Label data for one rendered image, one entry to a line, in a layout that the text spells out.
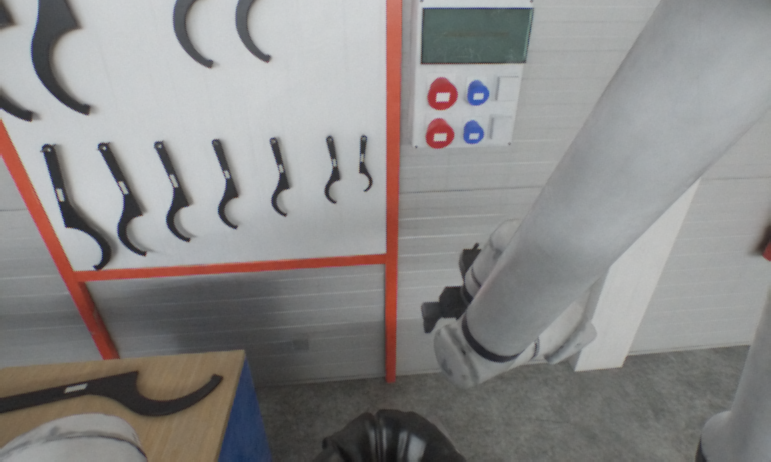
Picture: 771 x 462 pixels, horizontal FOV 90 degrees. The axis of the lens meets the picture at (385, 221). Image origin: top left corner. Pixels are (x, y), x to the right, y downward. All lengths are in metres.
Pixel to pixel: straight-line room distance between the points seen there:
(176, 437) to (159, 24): 1.26
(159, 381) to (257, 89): 1.00
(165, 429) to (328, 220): 0.94
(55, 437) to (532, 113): 1.66
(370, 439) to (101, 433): 1.04
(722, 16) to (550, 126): 1.55
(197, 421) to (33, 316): 1.42
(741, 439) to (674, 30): 0.38
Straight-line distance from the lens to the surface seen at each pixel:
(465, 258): 0.81
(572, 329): 0.63
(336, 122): 1.56
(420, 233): 1.83
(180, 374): 1.38
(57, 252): 2.14
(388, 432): 1.51
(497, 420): 2.36
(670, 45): 0.29
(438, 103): 1.43
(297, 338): 2.15
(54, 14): 1.71
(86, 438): 0.61
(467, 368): 0.54
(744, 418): 0.51
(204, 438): 1.21
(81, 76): 1.77
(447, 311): 0.80
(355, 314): 2.08
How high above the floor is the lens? 1.90
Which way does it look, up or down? 29 degrees down
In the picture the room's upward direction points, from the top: straight up
